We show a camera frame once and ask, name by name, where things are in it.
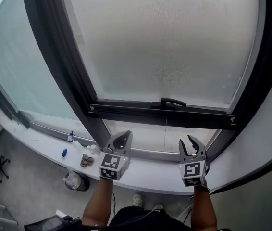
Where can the black body-worn device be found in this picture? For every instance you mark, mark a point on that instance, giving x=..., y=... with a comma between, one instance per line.
x=52, y=224

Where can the person's shoe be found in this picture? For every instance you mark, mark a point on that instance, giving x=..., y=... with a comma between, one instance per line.
x=157, y=207
x=137, y=199

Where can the black bin with clear bag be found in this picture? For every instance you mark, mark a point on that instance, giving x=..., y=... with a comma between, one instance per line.
x=77, y=182

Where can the black window frame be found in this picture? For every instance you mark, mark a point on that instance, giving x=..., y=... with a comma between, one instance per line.
x=52, y=44

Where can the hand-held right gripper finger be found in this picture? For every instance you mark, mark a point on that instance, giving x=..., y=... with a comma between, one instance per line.
x=200, y=148
x=183, y=149

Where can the clear plastic bottle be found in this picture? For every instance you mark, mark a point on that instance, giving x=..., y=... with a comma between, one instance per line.
x=94, y=150

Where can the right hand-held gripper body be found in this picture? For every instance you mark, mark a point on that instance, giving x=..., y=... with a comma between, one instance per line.
x=193, y=172

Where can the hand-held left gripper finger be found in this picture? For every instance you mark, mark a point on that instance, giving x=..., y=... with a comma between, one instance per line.
x=112, y=142
x=130, y=141

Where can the small blue object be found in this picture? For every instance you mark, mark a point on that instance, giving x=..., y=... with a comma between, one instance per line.
x=64, y=152

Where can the person's right shoe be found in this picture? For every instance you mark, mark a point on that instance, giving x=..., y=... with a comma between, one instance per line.
x=157, y=207

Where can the brown patterned scrunchie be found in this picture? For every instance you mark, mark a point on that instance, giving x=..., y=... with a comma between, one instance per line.
x=87, y=160

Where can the white windowsill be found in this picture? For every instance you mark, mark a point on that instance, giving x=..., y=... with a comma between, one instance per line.
x=155, y=174

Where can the spray bottle with blue trigger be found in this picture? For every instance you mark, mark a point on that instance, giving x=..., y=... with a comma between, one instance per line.
x=74, y=141

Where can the person's left forearm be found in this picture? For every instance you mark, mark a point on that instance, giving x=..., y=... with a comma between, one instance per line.
x=97, y=201

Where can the person's black shirt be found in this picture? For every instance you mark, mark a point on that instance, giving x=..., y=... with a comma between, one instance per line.
x=148, y=221

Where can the person's right forearm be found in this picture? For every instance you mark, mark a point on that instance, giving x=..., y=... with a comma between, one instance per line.
x=203, y=208

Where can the person's left shoe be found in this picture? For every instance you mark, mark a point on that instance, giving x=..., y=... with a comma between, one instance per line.
x=137, y=199

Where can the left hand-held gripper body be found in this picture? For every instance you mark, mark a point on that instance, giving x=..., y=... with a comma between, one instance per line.
x=112, y=166

